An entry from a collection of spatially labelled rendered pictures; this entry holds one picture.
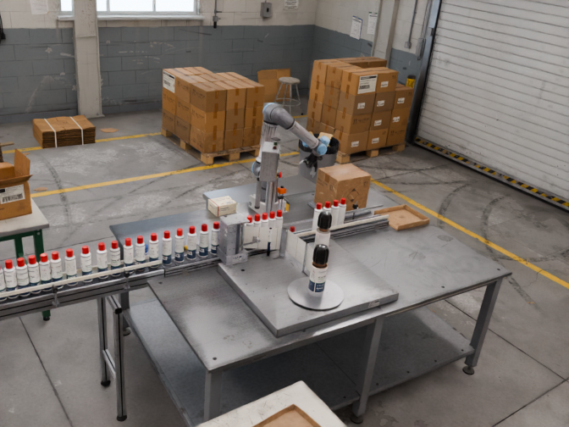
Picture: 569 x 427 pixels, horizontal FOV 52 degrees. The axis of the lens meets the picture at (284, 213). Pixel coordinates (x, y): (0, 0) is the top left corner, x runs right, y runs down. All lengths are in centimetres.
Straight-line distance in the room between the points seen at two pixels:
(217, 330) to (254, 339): 19
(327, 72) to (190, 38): 249
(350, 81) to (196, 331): 489
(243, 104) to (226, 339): 460
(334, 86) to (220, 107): 150
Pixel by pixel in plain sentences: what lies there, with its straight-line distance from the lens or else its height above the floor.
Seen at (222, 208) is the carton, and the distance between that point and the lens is 402.
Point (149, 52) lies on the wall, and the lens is 894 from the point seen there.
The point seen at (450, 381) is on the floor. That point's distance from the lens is 427.
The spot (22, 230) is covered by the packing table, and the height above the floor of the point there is 77.
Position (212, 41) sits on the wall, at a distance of 938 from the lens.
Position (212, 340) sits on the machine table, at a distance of 291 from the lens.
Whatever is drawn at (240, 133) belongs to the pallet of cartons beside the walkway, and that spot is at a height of 33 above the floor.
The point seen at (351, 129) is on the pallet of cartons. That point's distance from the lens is 740.
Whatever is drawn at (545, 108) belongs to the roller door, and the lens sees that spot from 744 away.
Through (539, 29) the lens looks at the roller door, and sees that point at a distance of 748.
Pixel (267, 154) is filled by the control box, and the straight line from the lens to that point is 340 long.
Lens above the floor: 265
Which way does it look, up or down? 26 degrees down
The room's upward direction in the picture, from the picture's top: 6 degrees clockwise
